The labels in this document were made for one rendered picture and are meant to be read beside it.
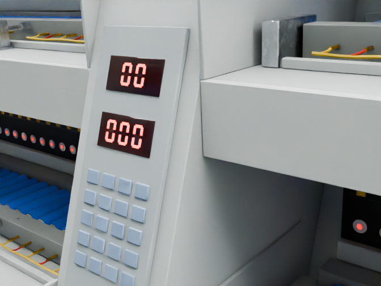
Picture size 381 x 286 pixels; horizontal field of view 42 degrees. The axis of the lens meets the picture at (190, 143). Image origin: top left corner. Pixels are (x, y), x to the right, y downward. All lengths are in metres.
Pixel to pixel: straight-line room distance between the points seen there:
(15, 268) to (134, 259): 0.21
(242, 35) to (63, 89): 0.14
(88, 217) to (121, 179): 0.04
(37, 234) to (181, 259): 0.22
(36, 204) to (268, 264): 0.28
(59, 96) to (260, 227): 0.17
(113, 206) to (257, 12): 0.15
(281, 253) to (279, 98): 0.18
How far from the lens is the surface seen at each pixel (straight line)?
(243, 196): 0.34
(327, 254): 0.46
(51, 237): 0.48
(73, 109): 0.37
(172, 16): 0.30
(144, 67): 0.30
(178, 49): 0.29
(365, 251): 0.41
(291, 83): 0.26
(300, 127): 0.25
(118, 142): 0.31
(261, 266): 0.38
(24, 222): 0.52
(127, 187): 0.30
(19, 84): 0.42
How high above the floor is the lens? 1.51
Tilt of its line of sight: 3 degrees down
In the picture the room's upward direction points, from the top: 9 degrees clockwise
